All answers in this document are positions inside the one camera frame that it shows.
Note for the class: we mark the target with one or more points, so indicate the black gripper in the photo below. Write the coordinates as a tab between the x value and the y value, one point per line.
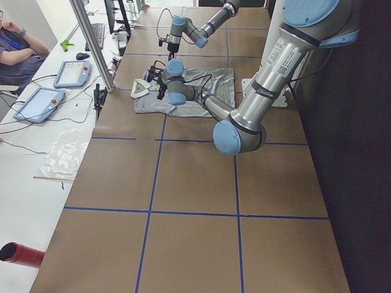
161	88
173	47

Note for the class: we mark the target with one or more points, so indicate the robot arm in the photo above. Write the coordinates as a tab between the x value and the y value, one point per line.
183	25
306	25

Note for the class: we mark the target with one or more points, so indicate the black keyboard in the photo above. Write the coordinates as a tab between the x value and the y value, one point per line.
98	33

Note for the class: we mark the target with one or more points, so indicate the black monitor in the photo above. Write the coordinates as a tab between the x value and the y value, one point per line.
110	12

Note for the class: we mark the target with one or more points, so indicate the black computer mouse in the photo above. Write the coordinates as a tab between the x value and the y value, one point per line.
82	56

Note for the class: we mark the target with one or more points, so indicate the far blue teach pendant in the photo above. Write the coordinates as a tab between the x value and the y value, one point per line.
72	74

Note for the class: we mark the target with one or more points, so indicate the blue teach pendant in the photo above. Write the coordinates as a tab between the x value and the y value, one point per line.
72	74
40	105

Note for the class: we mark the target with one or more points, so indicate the green plastic clip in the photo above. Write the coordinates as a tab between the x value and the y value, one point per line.
65	44

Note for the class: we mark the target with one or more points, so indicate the clear plastic bag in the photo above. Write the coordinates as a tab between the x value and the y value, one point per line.
65	155

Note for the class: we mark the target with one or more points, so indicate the near blue teach pendant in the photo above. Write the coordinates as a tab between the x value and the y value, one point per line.
40	105

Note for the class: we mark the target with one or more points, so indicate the seated person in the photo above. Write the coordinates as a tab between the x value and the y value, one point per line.
22	54

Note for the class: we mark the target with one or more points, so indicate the red tube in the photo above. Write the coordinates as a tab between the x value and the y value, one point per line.
22	255

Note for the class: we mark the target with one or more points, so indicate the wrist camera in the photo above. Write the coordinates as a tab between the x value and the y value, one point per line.
154	74
161	41

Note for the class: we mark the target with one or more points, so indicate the black cable bundle device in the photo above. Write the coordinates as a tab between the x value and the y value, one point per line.
99	97

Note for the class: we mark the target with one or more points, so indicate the aluminium frame post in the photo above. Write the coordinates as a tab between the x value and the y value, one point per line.
84	23

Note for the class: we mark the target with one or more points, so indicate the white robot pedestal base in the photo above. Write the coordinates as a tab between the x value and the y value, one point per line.
267	86

